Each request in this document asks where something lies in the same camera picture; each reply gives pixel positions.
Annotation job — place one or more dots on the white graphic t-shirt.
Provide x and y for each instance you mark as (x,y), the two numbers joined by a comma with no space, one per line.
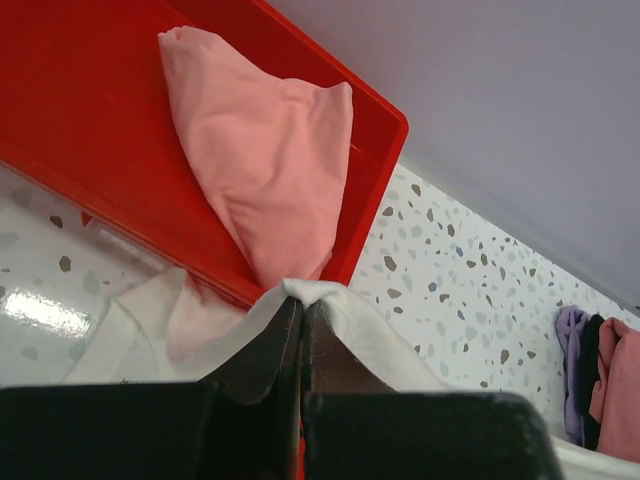
(169,330)

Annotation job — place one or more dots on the folded black t-shirt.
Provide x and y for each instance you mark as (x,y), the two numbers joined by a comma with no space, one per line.
(588,375)

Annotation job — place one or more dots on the folded purple t-shirt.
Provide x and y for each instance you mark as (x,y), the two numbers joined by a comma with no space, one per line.
(569,326)

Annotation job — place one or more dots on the light pink t-shirt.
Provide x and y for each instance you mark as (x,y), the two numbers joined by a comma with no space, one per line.
(270,154)

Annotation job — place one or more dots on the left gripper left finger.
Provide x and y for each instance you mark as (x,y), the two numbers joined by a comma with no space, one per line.
(239,422)

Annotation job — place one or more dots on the red plastic bin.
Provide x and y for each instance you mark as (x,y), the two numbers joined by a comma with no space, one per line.
(85,114)

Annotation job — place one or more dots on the folded dusty red t-shirt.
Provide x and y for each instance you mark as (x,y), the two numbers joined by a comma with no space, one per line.
(615,397)

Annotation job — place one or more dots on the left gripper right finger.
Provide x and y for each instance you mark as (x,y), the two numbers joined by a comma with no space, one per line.
(356,427)

